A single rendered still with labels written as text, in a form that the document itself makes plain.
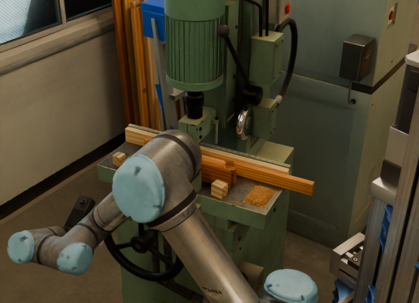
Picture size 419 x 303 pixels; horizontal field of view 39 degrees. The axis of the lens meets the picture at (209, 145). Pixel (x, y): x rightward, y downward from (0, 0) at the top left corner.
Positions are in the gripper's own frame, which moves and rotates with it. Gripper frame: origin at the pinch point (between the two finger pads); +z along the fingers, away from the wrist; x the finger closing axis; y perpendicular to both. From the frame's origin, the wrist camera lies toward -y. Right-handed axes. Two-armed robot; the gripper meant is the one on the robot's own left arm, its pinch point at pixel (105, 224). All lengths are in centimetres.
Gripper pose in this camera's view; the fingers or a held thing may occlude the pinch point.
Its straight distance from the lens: 175.7
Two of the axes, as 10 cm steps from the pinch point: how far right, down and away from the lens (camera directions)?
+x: 8.9, 1.7, -4.2
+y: -1.6, 9.9, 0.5
